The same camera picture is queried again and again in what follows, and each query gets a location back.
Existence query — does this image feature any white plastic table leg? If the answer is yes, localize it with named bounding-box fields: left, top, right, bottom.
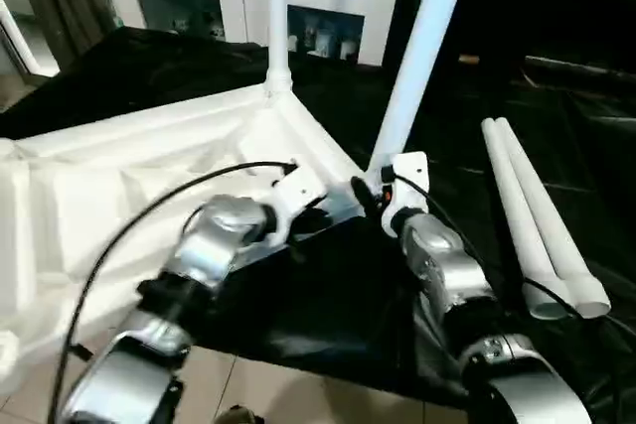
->
left=262, top=0, right=295, bottom=101
left=494, top=116, right=612, bottom=320
left=480, top=118, right=577, bottom=322
left=366, top=0, right=476, bottom=187

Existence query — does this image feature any black mat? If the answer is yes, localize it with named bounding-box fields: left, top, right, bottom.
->
left=0, top=27, right=636, bottom=424

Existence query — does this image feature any white plastic table top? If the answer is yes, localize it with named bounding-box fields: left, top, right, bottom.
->
left=0, top=80, right=367, bottom=393

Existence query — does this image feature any long black bar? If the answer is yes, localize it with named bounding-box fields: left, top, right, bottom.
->
left=522, top=55, right=636, bottom=87

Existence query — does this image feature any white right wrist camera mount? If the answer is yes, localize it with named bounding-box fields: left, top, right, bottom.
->
left=380, top=152, right=432, bottom=236

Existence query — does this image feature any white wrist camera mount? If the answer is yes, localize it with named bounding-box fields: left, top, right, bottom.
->
left=380, top=152, right=432, bottom=236
left=260, top=162, right=329, bottom=246

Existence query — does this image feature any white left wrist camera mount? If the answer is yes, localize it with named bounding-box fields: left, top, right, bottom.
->
left=260, top=162, right=329, bottom=246

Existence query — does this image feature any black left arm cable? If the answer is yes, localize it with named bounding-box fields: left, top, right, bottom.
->
left=48, top=161, right=299, bottom=424

